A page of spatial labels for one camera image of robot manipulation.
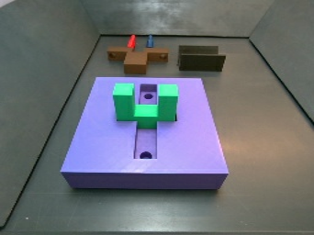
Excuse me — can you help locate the black fixture bracket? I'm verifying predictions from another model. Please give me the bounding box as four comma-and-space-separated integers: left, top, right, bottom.
178, 45, 226, 72

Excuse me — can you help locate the blue peg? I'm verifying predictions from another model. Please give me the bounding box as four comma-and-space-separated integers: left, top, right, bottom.
146, 35, 155, 48

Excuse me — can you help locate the green U-shaped block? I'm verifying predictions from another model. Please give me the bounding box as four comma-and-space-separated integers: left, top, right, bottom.
113, 84, 179, 129

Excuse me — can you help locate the purple base block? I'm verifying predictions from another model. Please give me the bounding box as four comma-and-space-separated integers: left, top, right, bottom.
62, 77, 229, 189

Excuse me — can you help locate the brown cross-shaped block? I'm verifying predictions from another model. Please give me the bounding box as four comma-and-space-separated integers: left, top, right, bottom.
107, 47, 170, 74

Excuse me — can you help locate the red peg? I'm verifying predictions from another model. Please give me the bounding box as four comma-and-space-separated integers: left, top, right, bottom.
127, 34, 137, 49

